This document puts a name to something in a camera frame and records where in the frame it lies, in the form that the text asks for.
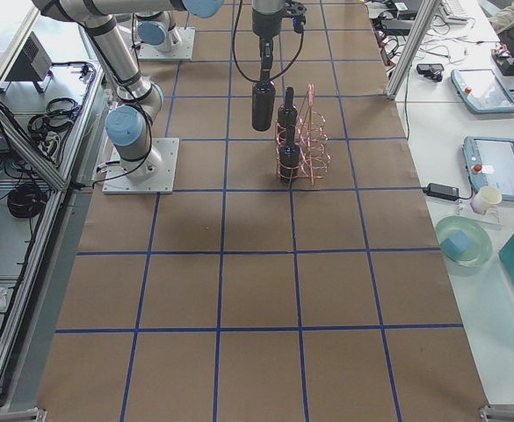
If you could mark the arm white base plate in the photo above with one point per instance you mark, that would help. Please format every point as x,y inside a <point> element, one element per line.
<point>155,175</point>
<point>161,45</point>

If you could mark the dark wine bottle in basket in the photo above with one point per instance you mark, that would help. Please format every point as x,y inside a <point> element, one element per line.
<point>289,155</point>

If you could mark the dark wine bottle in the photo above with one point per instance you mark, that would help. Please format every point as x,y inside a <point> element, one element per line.
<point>289,155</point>
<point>262,100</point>

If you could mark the aluminium frame post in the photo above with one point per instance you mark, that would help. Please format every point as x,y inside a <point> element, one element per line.
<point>420,27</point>

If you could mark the blue foam block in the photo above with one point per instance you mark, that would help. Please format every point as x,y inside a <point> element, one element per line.
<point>456,243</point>

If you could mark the grey control box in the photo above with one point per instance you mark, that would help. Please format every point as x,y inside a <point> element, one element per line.
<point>33,64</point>

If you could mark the black power adapter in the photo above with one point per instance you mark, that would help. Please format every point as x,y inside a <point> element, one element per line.
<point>442,192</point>

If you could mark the blue teach pendant far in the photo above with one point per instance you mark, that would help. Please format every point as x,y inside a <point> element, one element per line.
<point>482,91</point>

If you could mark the blue teach pendant near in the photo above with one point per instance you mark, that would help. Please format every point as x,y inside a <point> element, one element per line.
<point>490,162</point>

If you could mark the copper wire wine basket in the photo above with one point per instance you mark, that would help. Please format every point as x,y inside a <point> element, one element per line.
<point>311,135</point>

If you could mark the green glass plate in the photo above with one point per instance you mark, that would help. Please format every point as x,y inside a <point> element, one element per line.
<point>482,250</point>

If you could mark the blue teach pendant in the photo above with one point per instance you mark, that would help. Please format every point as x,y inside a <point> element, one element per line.
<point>490,162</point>
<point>482,91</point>

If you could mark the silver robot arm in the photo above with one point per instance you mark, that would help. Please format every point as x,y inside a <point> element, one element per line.
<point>202,9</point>
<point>129,125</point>

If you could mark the white paper cup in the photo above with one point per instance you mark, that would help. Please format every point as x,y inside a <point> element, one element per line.
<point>486,198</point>

